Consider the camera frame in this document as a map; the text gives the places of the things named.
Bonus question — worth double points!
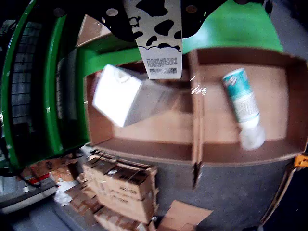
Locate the cow print hand cream box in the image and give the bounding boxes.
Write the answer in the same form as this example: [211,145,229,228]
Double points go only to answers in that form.
[122,0,183,80]

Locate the white teal cosmetic tube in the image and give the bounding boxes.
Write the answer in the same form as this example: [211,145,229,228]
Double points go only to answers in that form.
[221,68,267,151]

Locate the green metal shelf riser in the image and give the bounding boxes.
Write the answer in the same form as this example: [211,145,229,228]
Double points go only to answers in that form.
[0,0,97,170]

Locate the two-compartment cardboard box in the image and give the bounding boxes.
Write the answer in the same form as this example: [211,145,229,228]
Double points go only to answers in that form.
[83,48,308,191]

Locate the printed cardboard shipping box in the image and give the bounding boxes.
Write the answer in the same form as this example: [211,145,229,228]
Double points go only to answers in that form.
[82,154,159,201]
[94,190,157,225]

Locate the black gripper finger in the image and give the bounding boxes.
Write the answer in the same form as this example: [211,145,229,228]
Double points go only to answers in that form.
[36,0,135,41]
[180,0,265,39]

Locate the cardboard box with round logo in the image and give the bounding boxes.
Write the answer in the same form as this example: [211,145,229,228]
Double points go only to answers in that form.
[30,156,79,180]

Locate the long white product carton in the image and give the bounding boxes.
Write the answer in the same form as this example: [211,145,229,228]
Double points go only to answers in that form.
[92,64,179,128]

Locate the crumpled white paper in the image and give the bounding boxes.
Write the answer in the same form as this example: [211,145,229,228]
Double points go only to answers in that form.
[53,179,79,206]

